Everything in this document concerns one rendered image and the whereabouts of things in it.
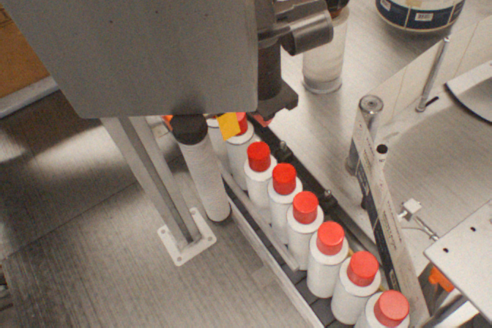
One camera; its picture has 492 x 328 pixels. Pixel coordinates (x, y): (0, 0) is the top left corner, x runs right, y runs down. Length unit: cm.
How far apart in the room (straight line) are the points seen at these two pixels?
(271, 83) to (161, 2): 33
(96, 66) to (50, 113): 77
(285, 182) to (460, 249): 22
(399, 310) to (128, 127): 37
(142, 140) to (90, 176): 45
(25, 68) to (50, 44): 81
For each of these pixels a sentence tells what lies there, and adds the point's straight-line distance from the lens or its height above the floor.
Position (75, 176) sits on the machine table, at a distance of 99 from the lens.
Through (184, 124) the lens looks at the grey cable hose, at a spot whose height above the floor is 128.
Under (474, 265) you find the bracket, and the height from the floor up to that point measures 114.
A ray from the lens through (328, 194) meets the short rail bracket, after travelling 73.
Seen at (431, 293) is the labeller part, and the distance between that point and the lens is 57.
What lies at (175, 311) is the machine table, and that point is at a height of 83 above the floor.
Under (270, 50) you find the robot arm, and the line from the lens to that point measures 57.
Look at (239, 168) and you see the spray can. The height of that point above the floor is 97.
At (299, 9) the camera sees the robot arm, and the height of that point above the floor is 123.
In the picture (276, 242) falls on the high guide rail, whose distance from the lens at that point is 67.
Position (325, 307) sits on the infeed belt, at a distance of 73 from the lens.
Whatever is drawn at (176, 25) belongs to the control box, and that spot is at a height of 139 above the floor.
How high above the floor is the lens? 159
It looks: 55 degrees down
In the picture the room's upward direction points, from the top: 10 degrees counter-clockwise
